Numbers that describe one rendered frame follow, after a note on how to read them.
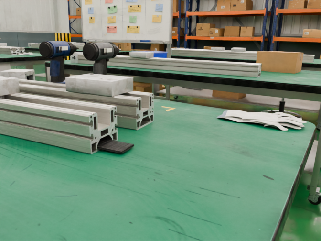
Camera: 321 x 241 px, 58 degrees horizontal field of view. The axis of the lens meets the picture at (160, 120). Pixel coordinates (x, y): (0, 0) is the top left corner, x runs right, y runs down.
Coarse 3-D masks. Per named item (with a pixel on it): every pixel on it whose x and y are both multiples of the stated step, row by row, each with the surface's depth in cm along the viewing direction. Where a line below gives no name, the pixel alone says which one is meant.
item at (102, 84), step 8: (72, 80) 82; (80, 80) 81; (88, 80) 80; (96, 80) 78; (104, 80) 78; (112, 80) 78; (120, 80) 80; (128, 80) 84; (72, 88) 83; (80, 88) 82; (88, 88) 80; (96, 88) 79; (104, 88) 78; (112, 88) 77; (120, 88) 81; (128, 88) 85; (112, 96) 78
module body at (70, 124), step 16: (16, 96) 77; (32, 96) 76; (0, 112) 70; (16, 112) 69; (32, 112) 65; (48, 112) 63; (64, 112) 61; (80, 112) 61; (96, 112) 67; (112, 112) 66; (0, 128) 72; (16, 128) 69; (32, 128) 67; (48, 128) 64; (64, 128) 62; (80, 128) 60; (96, 128) 62; (112, 128) 67; (48, 144) 66; (64, 144) 63; (80, 144) 61; (96, 144) 62
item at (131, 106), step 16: (32, 80) 103; (48, 96) 88; (64, 96) 87; (80, 96) 83; (96, 96) 80; (128, 96) 78; (144, 96) 82; (128, 112) 77; (144, 112) 83; (128, 128) 78
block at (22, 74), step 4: (0, 72) 118; (4, 72) 118; (8, 72) 118; (12, 72) 118; (16, 72) 118; (20, 72) 118; (24, 72) 118; (28, 72) 121; (32, 72) 125; (4, 76) 119; (8, 76) 119; (12, 76) 119; (16, 76) 118; (20, 76) 118; (24, 76) 118; (28, 76) 126; (32, 76) 126
